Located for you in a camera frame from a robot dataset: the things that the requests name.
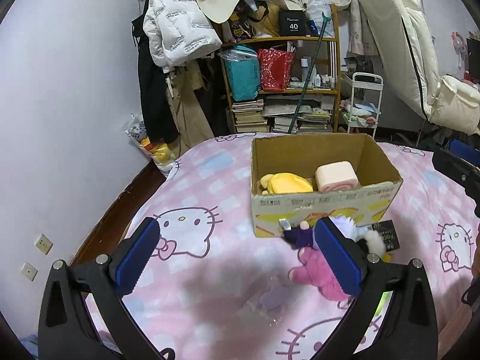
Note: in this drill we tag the black box with white print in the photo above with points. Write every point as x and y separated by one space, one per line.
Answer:
293 24

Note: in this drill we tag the stack of old books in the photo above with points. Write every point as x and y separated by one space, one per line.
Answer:
247 116

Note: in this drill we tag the green pole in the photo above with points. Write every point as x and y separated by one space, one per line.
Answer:
311 71

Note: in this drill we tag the white fluffy plush toy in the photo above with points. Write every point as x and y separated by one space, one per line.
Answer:
373 242

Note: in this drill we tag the cardboard box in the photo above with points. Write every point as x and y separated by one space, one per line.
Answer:
292 210

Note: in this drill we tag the wooden bed frame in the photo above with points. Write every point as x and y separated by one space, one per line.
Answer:
112 213

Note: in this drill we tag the pink roll cake plush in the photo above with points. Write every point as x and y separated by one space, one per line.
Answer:
335 176

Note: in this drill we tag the group of cosmetic bottles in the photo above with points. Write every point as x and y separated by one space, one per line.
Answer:
318 80

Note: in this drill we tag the black hanging coat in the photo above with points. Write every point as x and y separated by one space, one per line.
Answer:
153 93

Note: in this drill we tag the white plastic bag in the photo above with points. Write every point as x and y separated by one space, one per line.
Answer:
315 3

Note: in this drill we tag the white trolley cart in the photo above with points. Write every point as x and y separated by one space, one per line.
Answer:
369 82

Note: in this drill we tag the teal shopping bag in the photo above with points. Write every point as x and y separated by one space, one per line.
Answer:
243 78

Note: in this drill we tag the red gift bag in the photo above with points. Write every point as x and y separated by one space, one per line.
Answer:
275 71

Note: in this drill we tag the black bag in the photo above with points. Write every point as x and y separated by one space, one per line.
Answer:
360 65

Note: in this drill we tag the paw print curtain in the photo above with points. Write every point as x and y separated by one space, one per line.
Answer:
360 18

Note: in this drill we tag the wooden shelf rack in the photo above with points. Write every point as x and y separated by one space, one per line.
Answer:
277 39

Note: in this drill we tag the pink fan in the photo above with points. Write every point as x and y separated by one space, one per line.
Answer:
459 43

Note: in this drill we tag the cream wide brim hat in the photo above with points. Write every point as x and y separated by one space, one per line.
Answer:
221 3

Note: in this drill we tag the beige hanging trousers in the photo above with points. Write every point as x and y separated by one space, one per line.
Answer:
187 120

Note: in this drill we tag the printed plastic bag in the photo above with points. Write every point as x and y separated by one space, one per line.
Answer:
135 131

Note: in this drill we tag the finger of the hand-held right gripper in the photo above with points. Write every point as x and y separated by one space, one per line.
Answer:
455 172
467 152

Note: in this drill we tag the pile of books and magazines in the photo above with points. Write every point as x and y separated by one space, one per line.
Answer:
315 118

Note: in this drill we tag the pink cat printed blanket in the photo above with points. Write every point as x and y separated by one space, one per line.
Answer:
225 288

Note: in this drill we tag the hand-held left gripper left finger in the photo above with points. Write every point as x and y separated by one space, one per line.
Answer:
138 257

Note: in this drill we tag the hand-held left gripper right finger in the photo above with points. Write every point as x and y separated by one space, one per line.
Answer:
336 260

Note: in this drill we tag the wall socket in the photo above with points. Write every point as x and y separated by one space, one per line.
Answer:
29 270
43 243

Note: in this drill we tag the cartoon printed dark bag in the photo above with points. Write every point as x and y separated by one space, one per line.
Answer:
240 26

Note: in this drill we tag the purple plush doll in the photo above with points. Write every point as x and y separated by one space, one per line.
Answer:
298 237

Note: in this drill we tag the pink plush toy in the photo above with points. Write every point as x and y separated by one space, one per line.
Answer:
318 270

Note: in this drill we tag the white puffer jacket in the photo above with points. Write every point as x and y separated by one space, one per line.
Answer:
176 26

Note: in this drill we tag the yellow plush toy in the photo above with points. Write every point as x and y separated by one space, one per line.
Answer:
288 184

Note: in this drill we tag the plastic bag with toys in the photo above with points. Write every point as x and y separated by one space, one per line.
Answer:
161 152

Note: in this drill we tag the tan bag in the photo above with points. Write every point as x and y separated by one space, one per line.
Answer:
264 18

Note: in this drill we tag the cream folded mattress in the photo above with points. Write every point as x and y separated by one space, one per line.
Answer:
405 45

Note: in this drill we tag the black tissue packet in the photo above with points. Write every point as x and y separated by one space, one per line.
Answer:
390 232

